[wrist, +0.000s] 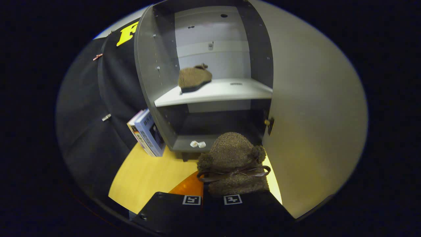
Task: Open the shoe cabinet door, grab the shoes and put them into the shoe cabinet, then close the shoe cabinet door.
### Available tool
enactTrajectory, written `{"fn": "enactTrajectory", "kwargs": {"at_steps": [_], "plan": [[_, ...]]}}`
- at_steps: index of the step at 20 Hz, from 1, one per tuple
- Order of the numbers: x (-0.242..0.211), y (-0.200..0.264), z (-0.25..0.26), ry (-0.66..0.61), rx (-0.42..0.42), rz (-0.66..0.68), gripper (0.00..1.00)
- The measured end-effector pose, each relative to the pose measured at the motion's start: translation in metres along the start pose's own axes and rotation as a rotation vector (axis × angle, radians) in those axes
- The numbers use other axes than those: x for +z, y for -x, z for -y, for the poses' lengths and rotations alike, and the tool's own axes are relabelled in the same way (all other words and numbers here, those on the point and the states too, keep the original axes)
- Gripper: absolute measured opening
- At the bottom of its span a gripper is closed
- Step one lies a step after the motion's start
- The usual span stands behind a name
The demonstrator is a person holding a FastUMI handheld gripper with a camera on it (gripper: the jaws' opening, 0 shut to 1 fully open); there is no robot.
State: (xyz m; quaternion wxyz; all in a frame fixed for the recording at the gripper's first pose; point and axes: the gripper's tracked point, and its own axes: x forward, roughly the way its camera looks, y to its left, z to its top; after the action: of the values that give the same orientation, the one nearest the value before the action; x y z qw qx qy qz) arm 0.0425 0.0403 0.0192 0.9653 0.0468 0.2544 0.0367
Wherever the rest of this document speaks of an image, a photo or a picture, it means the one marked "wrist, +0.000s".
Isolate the white book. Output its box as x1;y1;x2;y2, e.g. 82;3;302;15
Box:
127;109;155;157

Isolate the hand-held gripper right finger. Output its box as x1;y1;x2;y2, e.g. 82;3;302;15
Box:
202;190;295;235

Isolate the blue book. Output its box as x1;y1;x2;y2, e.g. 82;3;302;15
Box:
134;110;166;157

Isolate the beige shoe cabinet door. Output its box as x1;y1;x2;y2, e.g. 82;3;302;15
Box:
250;0;368;219

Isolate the brown fuzzy shoe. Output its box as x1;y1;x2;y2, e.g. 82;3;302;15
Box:
197;132;271;197
178;63;213;94

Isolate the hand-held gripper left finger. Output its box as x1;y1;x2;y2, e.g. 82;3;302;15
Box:
132;171;204;236

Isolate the black backdrop cloth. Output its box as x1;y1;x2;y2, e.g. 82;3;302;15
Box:
56;21;148;204

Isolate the grey shoe cabinet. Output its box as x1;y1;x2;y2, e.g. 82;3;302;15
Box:
134;0;274;162

